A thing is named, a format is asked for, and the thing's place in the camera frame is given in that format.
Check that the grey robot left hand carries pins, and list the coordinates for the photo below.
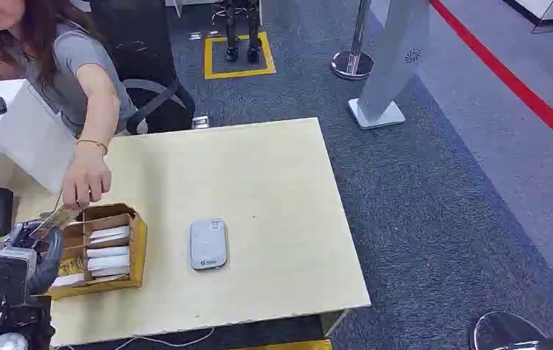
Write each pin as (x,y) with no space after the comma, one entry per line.
(13,280)

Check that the person's left hand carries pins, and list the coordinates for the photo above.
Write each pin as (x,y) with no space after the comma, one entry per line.
(85,176)

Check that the yellow printed card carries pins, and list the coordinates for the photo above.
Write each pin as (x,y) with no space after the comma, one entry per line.
(72,266)

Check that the white card stack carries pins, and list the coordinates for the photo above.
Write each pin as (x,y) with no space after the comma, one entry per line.
(109,234)
(107,252)
(108,265)

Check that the white cabinet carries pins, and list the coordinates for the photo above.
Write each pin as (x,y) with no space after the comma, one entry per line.
(30,135)

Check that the wooden card box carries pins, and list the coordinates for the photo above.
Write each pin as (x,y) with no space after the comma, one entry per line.
(136,251)

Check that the person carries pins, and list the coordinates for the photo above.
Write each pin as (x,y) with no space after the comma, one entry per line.
(71,63)

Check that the silver floor socket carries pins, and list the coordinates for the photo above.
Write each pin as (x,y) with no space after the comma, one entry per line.
(194,36)
(200,121)

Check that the black office chair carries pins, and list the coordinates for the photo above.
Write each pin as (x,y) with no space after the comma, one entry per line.
(136,43)

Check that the black robot legs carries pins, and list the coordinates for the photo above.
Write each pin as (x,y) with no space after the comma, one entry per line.
(253,34)

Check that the yellow floor strip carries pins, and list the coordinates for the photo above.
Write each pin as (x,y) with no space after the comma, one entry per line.
(286,345)

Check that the pale desk leg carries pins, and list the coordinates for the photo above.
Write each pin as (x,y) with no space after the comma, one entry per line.
(334,322)

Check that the grey sign stand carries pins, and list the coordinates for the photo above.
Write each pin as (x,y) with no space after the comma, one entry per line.
(392,58)

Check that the chrome round base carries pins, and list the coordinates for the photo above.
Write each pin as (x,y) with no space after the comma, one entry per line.
(503,331)

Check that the white display plinth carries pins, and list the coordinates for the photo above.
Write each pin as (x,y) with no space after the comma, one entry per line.
(546,8)

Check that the chrome stanchion post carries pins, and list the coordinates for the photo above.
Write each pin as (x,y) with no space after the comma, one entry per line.
(352,63)

